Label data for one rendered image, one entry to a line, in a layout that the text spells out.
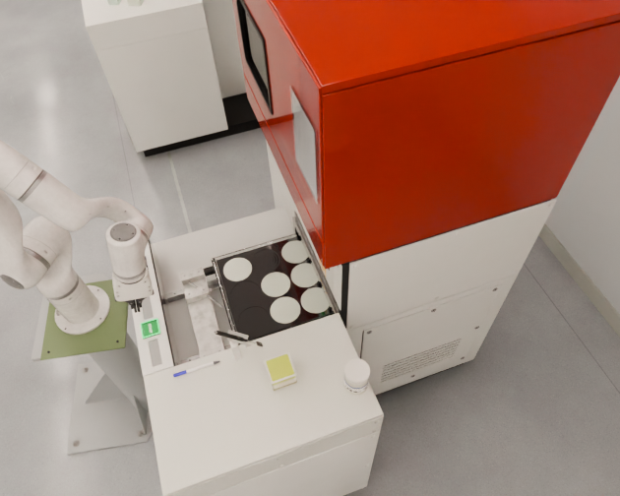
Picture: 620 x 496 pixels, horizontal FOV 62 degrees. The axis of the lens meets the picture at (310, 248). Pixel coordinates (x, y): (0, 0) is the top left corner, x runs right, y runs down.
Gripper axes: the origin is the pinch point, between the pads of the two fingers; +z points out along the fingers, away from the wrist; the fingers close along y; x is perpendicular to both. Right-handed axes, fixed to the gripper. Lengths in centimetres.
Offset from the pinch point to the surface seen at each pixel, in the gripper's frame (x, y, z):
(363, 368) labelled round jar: 39, -55, -5
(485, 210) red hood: 15, -97, -36
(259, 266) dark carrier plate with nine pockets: -15.9, -42.6, 13.3
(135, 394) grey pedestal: -17, 7, 92
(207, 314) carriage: -4.3, -21.7, 19.6
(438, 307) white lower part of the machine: 15, -101, 15
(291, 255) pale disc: -16, -55, 11
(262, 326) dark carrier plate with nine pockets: 7.5, -37.2, 14.6
